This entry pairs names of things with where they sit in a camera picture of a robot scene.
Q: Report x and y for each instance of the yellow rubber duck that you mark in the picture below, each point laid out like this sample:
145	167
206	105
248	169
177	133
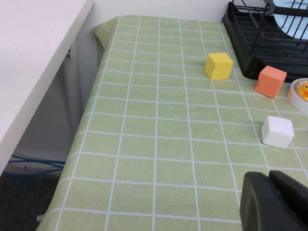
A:
304	92

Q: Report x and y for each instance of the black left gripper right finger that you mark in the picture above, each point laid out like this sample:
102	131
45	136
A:
293	192

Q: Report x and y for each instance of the orange foam cube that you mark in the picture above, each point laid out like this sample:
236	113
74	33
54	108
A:
269	81

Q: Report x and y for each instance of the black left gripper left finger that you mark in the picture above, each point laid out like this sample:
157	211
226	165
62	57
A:
260	207

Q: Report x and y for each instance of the white foam cube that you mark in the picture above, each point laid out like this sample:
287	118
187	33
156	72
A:
276	132

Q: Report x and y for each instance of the green checked tablecloth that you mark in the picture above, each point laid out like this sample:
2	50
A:
156	134

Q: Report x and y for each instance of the white side table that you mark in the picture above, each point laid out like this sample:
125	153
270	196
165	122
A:
36	48

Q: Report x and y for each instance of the light blue plate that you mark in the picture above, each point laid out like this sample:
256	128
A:
284	21

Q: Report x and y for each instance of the white tape roll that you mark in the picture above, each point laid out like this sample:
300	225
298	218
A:
292	95

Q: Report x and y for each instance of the yellow foam cube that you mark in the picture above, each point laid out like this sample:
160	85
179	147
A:
217	66

